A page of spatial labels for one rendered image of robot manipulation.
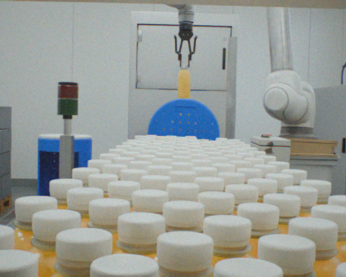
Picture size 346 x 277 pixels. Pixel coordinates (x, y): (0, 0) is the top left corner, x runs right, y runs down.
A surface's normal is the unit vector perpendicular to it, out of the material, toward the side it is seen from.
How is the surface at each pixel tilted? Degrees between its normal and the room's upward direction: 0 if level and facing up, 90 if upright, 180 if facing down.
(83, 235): 0
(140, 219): 0
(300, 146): 90
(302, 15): 90
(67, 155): 90
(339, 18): 90
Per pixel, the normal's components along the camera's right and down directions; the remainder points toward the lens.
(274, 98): -0.52, 0.05
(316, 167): 0.05, 0.06
